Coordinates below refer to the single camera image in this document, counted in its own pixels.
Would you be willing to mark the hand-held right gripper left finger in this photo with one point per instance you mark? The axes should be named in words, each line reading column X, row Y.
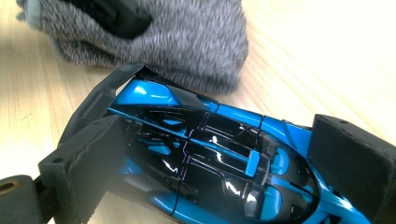
column 84, row 174

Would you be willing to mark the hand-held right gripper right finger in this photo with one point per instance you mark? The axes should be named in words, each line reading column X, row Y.
column 358, row 168

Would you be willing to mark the grey cloth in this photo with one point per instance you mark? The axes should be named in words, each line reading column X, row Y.
column 186, row 43

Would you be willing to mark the blue and black toy car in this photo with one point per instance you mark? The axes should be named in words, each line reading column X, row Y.
column 211, row 155

